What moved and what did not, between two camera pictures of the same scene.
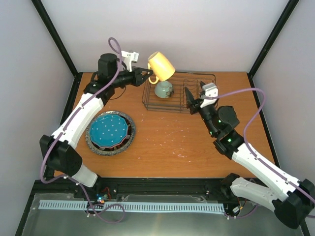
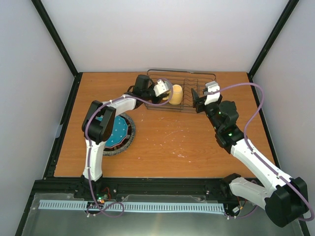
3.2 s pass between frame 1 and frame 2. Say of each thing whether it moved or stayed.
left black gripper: moved
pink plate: stayed
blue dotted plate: stayed
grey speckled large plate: stayed
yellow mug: moved
